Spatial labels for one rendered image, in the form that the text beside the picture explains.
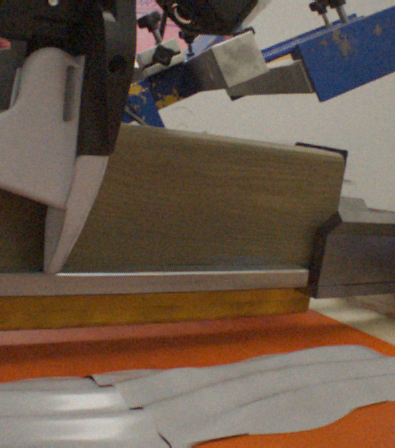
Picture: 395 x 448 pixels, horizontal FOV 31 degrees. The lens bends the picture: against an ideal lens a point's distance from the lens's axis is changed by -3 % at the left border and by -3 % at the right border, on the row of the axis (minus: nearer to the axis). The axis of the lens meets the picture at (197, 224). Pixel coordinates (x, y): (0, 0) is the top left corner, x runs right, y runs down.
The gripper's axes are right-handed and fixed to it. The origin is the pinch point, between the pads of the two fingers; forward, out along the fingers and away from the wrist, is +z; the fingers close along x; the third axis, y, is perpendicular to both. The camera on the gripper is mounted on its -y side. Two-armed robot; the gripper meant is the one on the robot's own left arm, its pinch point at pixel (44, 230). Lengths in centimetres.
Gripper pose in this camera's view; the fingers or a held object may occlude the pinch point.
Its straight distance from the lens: 33.1
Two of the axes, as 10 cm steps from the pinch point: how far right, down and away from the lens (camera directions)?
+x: 5.9, 2.1, -7.8
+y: -7.9, -0.3, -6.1
